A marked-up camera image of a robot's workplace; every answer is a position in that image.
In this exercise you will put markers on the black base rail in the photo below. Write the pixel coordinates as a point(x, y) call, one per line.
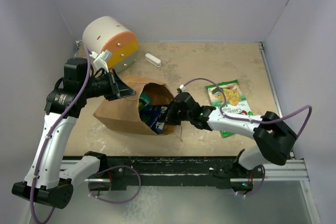
point(220, 172)

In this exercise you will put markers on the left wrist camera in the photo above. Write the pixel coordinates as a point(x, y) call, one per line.
point(100, 61)

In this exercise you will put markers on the round toy drawer cabinet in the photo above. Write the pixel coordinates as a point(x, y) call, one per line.
point(106, 33)

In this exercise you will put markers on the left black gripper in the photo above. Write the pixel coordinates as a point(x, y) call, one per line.
point(122, 89)

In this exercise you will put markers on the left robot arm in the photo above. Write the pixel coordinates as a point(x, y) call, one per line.
point(45, 183)

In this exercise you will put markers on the teal snack packet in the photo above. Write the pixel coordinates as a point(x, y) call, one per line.
point(144, 100)

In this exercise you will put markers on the small white block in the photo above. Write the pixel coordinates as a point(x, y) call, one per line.
point(153, 60)

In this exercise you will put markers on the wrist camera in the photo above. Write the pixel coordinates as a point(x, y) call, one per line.
point(181, 88)
point(100, 61)

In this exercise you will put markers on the blue Burts chips bag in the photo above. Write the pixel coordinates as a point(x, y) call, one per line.
point(149, 115)

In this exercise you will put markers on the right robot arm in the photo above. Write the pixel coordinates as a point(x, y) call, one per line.
point(274, 138)

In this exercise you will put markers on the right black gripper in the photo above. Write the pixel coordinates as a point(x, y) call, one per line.
point(169, 117)

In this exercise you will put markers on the green cassava chips bag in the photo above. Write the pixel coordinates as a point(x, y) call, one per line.
point(228, 98)

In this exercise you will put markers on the brown paper bag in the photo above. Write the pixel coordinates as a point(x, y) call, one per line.
point(122, 115)

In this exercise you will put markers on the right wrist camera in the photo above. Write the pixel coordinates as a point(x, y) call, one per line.
point(181, 88)

